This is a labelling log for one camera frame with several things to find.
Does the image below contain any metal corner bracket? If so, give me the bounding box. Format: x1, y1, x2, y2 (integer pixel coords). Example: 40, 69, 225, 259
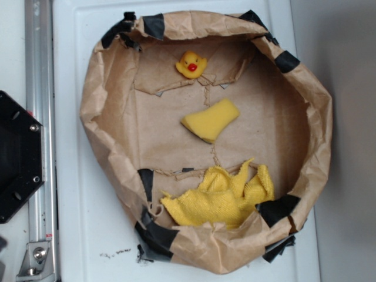
16, 241, 56, 281

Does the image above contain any yellow green sponge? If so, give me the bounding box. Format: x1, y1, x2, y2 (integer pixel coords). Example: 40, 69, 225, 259
180, 98, 240, 144

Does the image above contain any yellow rubber duck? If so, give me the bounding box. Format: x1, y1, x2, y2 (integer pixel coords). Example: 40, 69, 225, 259
175, 51, 207, 79

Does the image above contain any brown paper bag basket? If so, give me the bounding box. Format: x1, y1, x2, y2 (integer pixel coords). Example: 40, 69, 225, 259
80, 11, 333, 274

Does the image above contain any yellow microfiber cloth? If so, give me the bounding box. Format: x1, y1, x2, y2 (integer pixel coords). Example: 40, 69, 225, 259
160, 159, 275, 229

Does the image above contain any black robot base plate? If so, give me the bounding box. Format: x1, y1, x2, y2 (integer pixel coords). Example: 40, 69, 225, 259
1, 91, 44, 224

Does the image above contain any white plastic tray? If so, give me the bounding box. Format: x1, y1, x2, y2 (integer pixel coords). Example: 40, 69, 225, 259
52, 1, 320, 281

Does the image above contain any aluminium extrusion rail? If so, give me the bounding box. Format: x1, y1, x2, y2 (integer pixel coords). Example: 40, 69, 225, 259
25, 1, 61, 281

